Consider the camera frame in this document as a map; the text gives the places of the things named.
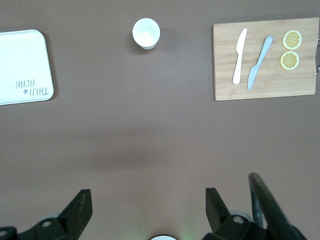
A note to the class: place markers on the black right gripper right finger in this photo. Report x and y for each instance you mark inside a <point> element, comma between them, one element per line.
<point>220,220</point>

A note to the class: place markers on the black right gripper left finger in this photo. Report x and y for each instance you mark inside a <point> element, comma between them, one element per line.
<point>72,215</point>

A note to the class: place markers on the white IKEA cup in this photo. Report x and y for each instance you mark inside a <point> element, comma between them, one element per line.
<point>146,32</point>

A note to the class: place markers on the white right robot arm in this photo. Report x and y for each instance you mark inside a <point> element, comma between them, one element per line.
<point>163,237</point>

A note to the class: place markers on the brown table mat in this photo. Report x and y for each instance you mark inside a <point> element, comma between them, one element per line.
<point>150,137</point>

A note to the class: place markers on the bamboo cutting board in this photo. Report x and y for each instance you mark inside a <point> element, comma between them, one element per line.
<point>272,85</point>

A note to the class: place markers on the cream bear print tray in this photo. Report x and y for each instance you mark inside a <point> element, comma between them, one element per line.
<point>22,62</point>

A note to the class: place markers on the grey plastic knife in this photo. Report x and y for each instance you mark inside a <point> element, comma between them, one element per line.
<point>260,62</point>

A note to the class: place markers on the white plastic knife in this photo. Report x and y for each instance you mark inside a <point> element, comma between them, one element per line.
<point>239,57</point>

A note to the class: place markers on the yellow lemon slice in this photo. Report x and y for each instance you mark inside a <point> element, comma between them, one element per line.
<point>292,39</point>
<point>289,60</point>

